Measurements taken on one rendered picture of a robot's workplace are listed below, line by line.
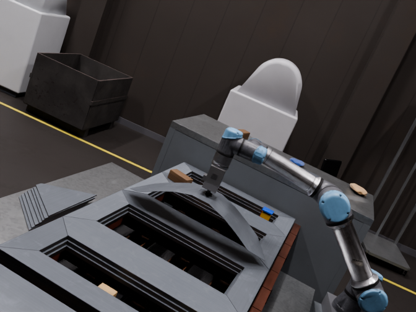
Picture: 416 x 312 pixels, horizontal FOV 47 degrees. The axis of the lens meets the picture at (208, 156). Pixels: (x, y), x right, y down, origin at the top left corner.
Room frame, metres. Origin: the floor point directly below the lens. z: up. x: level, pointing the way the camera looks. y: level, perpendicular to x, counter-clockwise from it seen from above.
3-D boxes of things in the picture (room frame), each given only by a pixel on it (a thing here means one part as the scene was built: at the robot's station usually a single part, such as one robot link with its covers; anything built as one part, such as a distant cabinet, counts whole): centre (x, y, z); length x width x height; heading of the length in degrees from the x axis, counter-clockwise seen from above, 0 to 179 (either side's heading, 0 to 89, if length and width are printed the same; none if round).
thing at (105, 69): (5.27, 1.63, 0.34); 0.98 x 0.81 x 0.67; 175
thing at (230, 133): (1.91, -0.06, 1.28); 0.09 x 0.08 x 0.11; 87
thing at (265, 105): (5.26, -0.34, 0.79); 0.80 x 0.68 x 1.58; 85
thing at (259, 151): (1.92, -0.16, 1.28); 0.11 x 0.11 x 0.08; 86
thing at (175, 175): (2.37, 0.09, 0.89); 0.12 x 0.06 x 0.05; 61
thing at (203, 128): (2.96, -0.42, 1.03); 1.30 x 0.60 x 0.04; 77
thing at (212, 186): (1.91, -0.05, 1.12); 0.10 x 0.09 x 0.16; 85
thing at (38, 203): (1.79, 0.54, 0.77); 0.45 x 0.20 x 0.04; 167
